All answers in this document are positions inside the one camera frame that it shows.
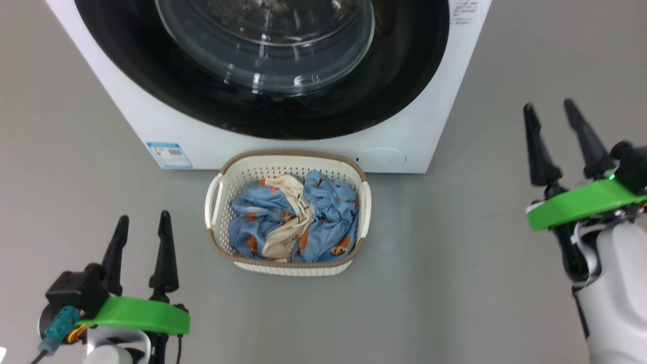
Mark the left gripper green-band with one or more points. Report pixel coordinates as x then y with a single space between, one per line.
141 313

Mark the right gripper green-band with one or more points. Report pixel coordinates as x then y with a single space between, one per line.
581 205

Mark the cream and blue printed garment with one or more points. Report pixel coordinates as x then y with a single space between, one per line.
290 212

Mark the black round glass washer door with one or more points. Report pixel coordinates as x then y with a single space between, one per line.
263 55

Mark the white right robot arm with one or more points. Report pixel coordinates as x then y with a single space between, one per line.
619 288

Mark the white front-load washing machine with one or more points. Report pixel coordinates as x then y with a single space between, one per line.
151 126

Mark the cream perforated laundry basket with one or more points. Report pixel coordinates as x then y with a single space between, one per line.
290 164

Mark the blue energy label sticker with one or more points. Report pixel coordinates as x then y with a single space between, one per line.
169 154

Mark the black text instruction label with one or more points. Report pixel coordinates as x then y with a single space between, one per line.
462 11

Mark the round white filter cover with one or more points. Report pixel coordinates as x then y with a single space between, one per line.
381 157

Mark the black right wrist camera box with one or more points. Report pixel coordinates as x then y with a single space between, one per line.
634 164

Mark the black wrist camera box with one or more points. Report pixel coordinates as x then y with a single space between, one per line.
76 290
634 164

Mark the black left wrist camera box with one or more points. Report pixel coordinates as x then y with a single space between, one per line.
76 290

